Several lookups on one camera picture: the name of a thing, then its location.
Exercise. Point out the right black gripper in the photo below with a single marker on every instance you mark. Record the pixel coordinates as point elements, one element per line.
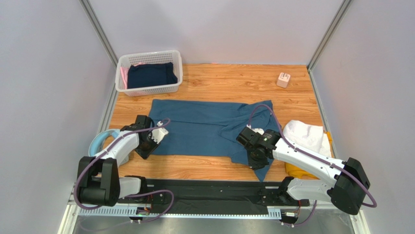
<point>256,161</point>

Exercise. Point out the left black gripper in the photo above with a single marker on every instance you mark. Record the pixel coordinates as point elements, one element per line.
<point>145,154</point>

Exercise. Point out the teal blue t shirt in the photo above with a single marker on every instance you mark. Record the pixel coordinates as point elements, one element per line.
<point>200,128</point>

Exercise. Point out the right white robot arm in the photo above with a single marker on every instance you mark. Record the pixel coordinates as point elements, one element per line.
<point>343,183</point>

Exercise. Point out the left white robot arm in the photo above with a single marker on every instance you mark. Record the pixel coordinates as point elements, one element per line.
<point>98,182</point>

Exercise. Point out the yellow folded t shirt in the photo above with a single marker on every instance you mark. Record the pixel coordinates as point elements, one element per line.
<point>326,150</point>

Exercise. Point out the light blue plastic object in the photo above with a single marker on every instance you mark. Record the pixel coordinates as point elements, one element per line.
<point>97,144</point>

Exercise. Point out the white folded t shirt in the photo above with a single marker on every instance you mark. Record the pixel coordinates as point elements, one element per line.
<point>305,135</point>

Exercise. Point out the navy folded t shirt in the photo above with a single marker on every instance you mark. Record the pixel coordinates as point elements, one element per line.
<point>149,75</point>

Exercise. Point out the white plastic laundry basket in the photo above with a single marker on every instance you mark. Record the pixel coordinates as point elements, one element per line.
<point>158,57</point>

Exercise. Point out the pink t shirt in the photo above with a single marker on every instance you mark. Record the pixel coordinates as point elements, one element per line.
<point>124,76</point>

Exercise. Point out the pink cube block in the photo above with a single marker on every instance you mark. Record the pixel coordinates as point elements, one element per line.
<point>283,80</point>

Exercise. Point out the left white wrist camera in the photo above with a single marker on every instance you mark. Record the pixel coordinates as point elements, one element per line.
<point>158,134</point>

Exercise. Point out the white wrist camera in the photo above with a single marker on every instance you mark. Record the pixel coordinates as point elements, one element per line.
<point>158,134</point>
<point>257,130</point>

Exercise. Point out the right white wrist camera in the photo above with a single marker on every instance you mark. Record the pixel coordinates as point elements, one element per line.
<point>257,130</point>

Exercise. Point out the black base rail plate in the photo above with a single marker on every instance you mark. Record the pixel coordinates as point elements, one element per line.
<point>210,197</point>

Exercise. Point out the left aluminium corner post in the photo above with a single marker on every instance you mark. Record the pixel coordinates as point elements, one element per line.
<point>89,10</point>

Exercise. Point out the aluminium corner post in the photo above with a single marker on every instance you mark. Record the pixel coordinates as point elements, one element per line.
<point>89,10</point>
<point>342,10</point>

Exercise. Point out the right aluminium corner post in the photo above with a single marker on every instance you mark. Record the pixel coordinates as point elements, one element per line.
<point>342,10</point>

